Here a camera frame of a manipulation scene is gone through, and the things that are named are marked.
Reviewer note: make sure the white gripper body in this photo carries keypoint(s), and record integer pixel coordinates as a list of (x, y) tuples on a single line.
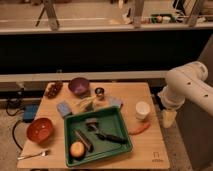
[(168, 117)]

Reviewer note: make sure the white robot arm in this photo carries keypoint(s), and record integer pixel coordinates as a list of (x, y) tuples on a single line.
[(185, 82)]

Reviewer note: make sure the purple bowl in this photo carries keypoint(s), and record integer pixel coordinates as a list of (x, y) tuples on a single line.
[(79, 86)]

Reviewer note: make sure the red bowl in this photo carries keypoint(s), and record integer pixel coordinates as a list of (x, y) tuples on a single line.
[(40, 130)]

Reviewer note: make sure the white cup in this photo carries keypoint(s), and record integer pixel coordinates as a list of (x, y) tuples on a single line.
[(142, 110)]

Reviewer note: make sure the orange carrot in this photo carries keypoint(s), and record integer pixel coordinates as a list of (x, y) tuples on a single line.
[(140, 129)]

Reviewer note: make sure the small metal cup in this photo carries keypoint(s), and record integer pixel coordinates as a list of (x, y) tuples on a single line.
[(99, 91)]

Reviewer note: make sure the green plastic tray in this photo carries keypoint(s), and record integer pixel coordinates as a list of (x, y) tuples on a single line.
[(105, 133)]

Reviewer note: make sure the grey small block in tray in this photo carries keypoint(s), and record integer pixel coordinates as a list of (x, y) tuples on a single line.
[(92, 124)]

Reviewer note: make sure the yellow round fruit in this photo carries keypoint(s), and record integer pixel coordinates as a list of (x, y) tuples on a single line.
[(77, 149)]

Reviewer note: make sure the blue sponge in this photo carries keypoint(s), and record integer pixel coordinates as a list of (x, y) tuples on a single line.
[(64, 109)]

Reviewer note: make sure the bunch of red grapes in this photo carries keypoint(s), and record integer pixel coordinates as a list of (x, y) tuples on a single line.
[(54, 90)]

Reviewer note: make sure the blue box on floor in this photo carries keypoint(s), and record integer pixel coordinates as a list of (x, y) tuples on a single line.
[(29, 113)]

